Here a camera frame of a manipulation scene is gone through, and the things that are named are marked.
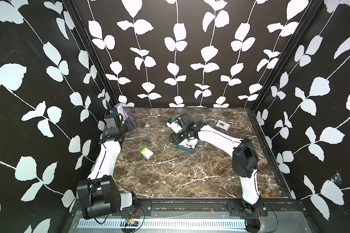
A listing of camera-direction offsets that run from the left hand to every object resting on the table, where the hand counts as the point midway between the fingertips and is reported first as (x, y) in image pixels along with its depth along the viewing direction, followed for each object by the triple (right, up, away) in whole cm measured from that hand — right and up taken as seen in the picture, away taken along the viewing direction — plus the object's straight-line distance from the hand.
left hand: (129, 119), depth 84 cm
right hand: (+25, -10, +4) cm, 27 cm away
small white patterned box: (+63, -5, +24) cm, 67 cm away
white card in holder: (-11, +6, +14) cm, 19 cm away
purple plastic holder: (-8, +3, +20) cm, 22 cm away
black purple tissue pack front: (+38, -16, +11) cm, 43 cm away
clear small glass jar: (+6, -6, +19) cm, 21 cm away
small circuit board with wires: (+6, -52, -14) cm, 54 cm away
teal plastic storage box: (+36, -20, +9) cm, 42 cm away
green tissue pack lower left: (+9, -22, +9) cm, 25 cm away
